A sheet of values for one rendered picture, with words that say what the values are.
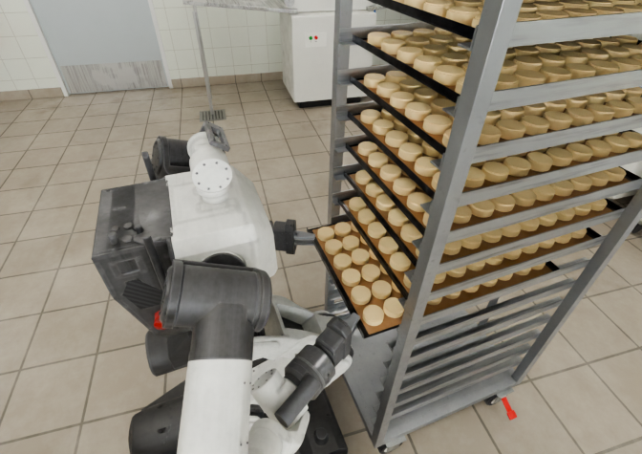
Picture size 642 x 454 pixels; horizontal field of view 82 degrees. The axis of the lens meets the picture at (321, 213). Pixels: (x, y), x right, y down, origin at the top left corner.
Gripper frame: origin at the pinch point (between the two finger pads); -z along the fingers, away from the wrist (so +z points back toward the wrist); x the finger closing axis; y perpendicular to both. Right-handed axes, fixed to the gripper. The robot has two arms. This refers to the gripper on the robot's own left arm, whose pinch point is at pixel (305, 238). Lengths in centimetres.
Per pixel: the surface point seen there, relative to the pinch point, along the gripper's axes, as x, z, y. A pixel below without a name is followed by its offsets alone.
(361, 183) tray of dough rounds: 17.6, -15.3, 5.8
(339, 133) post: 30.2, -8.3, 10.1
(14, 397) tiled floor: -76, 115, -31
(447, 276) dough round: 7.9, -38.3, -16.0
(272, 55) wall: -49, 108, 348
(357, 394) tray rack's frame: -63, -21, -14
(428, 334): -7.5, -36.2, -22.0
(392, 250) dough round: 9.5, -24.9, -10.9
